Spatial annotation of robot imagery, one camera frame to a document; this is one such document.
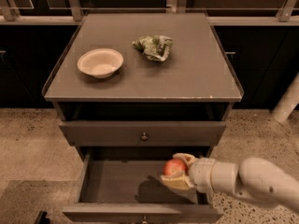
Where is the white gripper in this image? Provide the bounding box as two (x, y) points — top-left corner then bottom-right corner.
(161, 153), (216, 194)

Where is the red apple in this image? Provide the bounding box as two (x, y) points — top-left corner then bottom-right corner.
(164, 159), (188, 176)

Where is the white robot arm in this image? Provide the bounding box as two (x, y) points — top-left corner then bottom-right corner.
(161, 153), (299, 213)

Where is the brass top drawer knob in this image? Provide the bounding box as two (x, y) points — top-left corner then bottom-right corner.
(140, 133), (149, 141)

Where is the brass drawer knob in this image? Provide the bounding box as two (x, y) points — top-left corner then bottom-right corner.
(141, 216), (149, 224)
(140, 133), (149, 141)

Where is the brass middle drawer knob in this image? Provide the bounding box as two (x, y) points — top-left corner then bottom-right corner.
(141, 216), (149, 224)

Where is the grey open middle drawer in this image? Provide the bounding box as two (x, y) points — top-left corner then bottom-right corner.
(63, 147), (222, 224)

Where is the grey drawer cabinet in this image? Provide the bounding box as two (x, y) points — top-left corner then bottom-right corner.
(41, 12), (246, 224)

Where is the grey top drawer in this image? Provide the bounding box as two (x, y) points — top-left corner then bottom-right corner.
(60, 120), (226, 147)

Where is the crumpled green chip bag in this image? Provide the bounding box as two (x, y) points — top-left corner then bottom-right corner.
(132, 35), (174, 62)

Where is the white paper bowl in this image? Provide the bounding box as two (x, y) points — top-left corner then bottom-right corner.
(77, 49), (123, 78)

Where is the black object at floor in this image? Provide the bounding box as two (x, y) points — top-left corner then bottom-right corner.
(35, 211), (50, 224)

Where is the metal window railing frame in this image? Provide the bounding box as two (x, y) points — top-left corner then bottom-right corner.
(0, 0), (299, 26)

